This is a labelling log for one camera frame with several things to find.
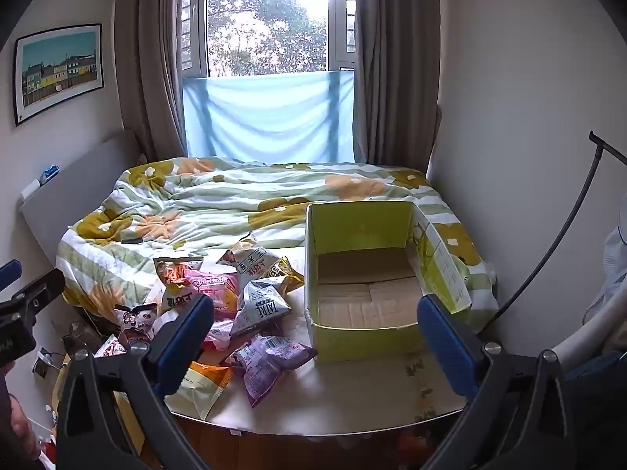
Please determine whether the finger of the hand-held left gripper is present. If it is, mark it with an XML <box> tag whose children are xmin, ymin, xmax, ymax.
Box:
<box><xmin>0</xmin><ymin>259</ymin><xmax>23</xmax><ymax>289</ymax></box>
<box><xmin>0</xmin><ymin>269</ymin><xmax>66</xmax><ymax>313</ymax></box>

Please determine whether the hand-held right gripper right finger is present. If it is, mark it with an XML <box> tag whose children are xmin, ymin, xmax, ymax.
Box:
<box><xmin>416</xmin><ymin>294</ymin><xmax>576</xmax><ymax>470</ymax></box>

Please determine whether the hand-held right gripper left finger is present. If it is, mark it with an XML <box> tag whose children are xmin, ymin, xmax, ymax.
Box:
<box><xmin>56</xmin><ymin>294</ymin><xmax>215</xmax><ymax>470</ymax></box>

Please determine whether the yellow orange snack packet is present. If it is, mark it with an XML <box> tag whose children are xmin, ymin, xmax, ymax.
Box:
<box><xmin>164</xmin><ymin>360</ymin><xmax>234</xmax><ymax>421</ymax></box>

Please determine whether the dark cartoon snack packet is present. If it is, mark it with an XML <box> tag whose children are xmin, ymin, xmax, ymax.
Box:
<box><xmin>114</xmin><ymin>302</ymin><xmax>158</xmax><ymax>348</ymax></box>

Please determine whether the purple snack packet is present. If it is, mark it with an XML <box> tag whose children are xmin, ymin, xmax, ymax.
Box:
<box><xmin>219</xmin><ymin>334</ymin><xmax>319</xmax><ymax>408</ymax></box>

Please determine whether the yellow-green cardboard box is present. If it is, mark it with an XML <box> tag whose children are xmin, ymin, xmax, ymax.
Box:
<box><xmin>304</xmin><ymin>200</ymin><xmax>473</xmax><ymax>364</ymax></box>

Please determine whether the person's left hand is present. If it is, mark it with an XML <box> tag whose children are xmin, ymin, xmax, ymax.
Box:
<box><xmin>0</xmin><ymin>392</ymin><xmax>41</xmax><ymax>461</ymax></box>

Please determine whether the bright pink snack packet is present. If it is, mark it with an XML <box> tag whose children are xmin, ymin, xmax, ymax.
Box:
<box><xmin>183</xmin><ymin>273</ymin><xmax>241</xmax><ymax>321</ymax></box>

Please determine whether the grey white snack packet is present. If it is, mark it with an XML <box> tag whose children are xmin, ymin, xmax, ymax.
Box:
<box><xmin>229</xmin><ymin>277</ymin><xmax>294</xmax><ymax>338</ymax></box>

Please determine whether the floral tablecloth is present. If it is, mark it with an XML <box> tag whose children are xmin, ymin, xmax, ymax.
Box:
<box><xmin>161</xmin><ymin>245</ymin><xmax>471</xmax><ymax>436</ymax></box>

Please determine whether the gold snack packet white label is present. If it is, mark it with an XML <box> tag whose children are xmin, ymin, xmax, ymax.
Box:
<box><xmin>216</xmin><ymin>236</ymin><xmax>282</xmax><ymax>280</ymax></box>

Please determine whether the grey headboard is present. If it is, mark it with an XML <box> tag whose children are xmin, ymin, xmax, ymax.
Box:
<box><xmin>18</xmin><ymin>130</ymin><xmax>143</xmax><ymax>265</ymax></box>

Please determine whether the black gold snack packet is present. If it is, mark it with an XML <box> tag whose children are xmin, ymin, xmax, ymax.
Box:
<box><xmin>267</xmin><ymin>256</ymin><xmax>305</xmax><ymax>299</ymax></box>

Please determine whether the floral striped blanket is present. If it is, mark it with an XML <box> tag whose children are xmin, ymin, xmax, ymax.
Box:
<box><xmin>55</xmin><ymin>155</ymin><xmax>498</xmax><ymax>326</ymax></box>

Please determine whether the white blue garment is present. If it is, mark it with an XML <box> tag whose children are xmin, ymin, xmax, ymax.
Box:
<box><xmin>551</xmin><ymin>215</ymin><xmax>627</xmax><ymax>383</ymax></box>

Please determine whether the framed picture of houses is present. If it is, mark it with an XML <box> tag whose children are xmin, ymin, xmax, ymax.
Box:
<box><xmin>12</xmin><ymin>23</ymin><xmax>105</xmax><ymax>127</ymax></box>

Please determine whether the light blue cloth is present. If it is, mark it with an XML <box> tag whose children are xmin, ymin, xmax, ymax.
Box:
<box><xmin>182</xmin><ymin>69</ymin><xmax>356</xmax><ymax>165</ymax></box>

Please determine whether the brown curtain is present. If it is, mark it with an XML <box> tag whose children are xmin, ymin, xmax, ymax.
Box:
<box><xmin>353</xmin><ymin>0</ymin><xmax>442</xmax><ymax>172</ymax></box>
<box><xmin>115</xmin><ymin>0</ymin><xmax>189</xmax><ymax>162</ymax></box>

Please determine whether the window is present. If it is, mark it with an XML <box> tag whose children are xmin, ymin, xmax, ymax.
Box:
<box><xmin>181</xmin><ymin>0</ymin><xmax>358</xmax><ymax>79</ymax></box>

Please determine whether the black cable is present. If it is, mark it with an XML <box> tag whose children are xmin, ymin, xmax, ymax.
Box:
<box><xmin>482</xmin><ymin>130</ymin><xmax>627</xmax><ymax>336</ymax></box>

